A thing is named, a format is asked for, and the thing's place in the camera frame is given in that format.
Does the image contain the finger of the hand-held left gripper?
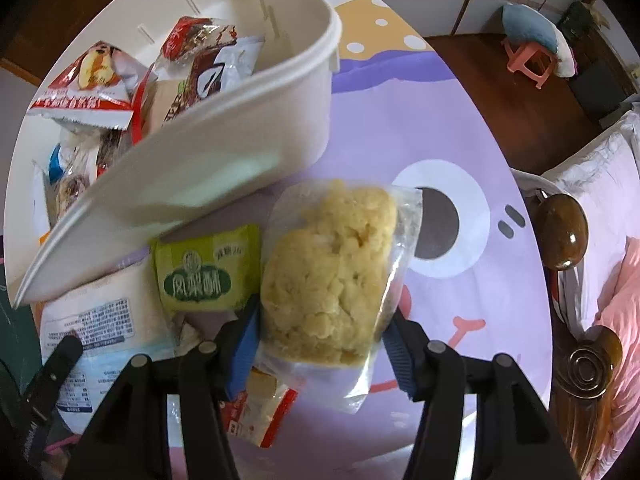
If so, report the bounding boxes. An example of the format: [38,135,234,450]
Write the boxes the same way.
[20,334,85,427]

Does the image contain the white plastic bin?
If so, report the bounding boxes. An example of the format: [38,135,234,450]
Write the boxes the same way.
[12,0,343,308]

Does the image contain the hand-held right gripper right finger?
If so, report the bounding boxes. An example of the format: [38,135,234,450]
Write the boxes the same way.
[382,310,581,480]

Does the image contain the brown red snack packet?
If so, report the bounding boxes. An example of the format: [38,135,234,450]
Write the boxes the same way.
[164,35,267,122]

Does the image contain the green pastry packet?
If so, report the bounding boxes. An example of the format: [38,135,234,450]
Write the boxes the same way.
[150,225,263,314]

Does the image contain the dark furniture piece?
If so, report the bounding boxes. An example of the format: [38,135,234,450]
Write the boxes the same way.
[567,60,633,126]

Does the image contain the clear yellow rice crisp packet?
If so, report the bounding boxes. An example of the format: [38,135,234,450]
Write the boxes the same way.
[255,178,424,414]

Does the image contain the small blue packet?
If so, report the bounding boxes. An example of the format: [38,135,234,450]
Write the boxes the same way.
[47,142,67,184]

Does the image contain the pink plastic stool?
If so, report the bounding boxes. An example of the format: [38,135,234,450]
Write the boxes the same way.
[502,40,558,90]
[501,2,577,78]

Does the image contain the pink blanket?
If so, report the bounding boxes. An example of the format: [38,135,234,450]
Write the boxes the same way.
[582,237,640,480]

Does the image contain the clear yellow cracker packet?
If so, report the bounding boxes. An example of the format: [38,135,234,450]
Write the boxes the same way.
[59,127,127,172]

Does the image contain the pastel cartoon tablecloth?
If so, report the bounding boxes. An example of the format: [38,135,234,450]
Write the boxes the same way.
[30,0,555,480]

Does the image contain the red white picture packet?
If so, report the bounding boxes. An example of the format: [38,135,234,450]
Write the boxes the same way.
[27,40,159,133]

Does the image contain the red white striped packet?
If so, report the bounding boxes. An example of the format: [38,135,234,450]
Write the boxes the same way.
[219,367,299,449]

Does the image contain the large blue white bag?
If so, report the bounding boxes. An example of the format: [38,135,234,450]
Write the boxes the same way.
[40,260,181,436]

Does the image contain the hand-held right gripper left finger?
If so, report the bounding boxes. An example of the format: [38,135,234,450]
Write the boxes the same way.
[62,305,261,480]

